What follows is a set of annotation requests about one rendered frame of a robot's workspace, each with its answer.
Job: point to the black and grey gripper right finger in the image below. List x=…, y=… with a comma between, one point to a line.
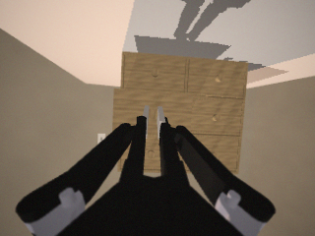
x=244, y=207

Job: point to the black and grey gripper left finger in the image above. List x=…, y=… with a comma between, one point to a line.
x=47, y=210

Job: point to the brown wooden chest of drawers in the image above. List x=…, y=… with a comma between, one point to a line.
x=239, y=135

